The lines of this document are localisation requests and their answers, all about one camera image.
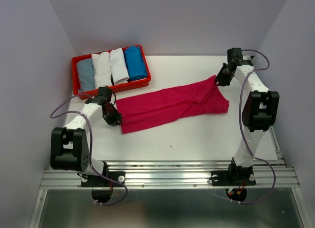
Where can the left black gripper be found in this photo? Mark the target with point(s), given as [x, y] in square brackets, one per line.
[112, 121]

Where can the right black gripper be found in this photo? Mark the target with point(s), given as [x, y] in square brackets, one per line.
[223, 81]

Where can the pink t-shirt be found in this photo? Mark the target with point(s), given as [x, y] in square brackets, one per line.
[161, 107]

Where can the red plastic tray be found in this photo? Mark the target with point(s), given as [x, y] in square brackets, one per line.
[118, 88]

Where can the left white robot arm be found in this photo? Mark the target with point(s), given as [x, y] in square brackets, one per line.
[71, 144]

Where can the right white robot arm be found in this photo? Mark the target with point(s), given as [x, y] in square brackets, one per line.
[257, 110]

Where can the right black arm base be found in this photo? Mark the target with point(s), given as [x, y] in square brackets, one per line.
[229, 176]

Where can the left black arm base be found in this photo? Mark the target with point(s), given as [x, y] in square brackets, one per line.
[94, 181]

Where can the white textured rolled t-shirt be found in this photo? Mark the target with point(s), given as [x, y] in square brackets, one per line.
[102, 70]

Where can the blue rolled t-shirt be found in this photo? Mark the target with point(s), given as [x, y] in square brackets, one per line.
[135, 64]

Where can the grey rolled t-shirt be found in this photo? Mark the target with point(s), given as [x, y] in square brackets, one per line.
[86, 75]

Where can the aluminium mounting rail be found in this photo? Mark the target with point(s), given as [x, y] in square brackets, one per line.
[174, 175]

